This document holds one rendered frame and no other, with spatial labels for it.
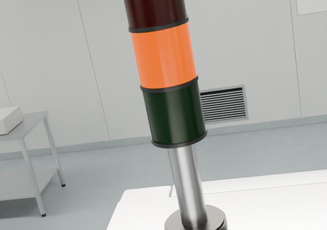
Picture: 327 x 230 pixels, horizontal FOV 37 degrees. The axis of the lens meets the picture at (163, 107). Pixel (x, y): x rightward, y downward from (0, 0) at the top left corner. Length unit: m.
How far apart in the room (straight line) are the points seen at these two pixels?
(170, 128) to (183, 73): 0.05
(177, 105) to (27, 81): 6.11
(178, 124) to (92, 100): 5.88
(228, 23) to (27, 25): 2.46
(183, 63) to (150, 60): 0.03
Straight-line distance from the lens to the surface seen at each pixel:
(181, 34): 0.39
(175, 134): 0.41
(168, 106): 0.40
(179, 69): 0.39
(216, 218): 0.47
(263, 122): 6.12
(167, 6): 0.38
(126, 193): 0.57
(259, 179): 0.55
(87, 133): 6.47
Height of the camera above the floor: 2.36
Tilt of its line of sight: 18 degrees down
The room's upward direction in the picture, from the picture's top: 11 degrees counter-clockwise
